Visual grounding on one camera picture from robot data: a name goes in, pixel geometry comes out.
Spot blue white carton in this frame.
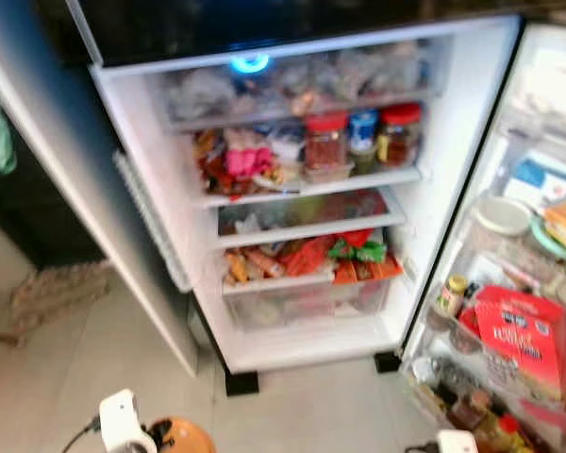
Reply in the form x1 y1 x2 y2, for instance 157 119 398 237
505 156 566 210

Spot white fridge door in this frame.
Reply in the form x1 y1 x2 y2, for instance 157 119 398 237
401 24 566 453

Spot brown bottle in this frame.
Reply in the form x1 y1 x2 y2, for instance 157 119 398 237
450 389 496 435

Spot small gold lid jar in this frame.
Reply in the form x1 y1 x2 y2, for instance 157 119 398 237
437 274 469 317

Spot red carton box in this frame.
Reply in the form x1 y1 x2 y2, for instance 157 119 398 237
472 285 566 402

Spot clear chiller drawer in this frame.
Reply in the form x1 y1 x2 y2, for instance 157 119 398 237
156 38 444 128

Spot red lid jar dark contents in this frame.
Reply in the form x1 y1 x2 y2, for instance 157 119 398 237
377 102 423 169

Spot orange red snack packet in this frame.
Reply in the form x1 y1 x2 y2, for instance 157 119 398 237
283 236 336 279

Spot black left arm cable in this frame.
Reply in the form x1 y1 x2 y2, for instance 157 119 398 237
61 415 103 453

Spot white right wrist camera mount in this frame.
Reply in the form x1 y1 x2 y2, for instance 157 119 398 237
439 429 479 453

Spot orange plastic bowl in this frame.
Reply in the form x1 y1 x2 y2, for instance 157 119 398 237
149 417 216 453

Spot green packet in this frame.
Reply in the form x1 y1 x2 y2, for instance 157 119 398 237
328 238 388 263

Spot blue ring light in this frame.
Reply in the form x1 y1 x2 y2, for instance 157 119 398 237
229 52 272 75

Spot white open fridge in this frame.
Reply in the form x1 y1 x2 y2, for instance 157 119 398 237
66 0 524 395

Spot white lid round container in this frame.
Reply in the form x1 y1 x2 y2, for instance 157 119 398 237
474 195 534 237

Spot clear crisper drawer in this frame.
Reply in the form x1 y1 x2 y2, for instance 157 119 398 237
222 274 397 331

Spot blue lid jar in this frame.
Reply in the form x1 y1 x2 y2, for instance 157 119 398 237
347 109 378 171

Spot woven doormat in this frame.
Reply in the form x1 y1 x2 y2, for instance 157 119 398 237
9 262 114 336

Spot pink packet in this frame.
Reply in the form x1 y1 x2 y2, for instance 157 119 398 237
225 146 275 180

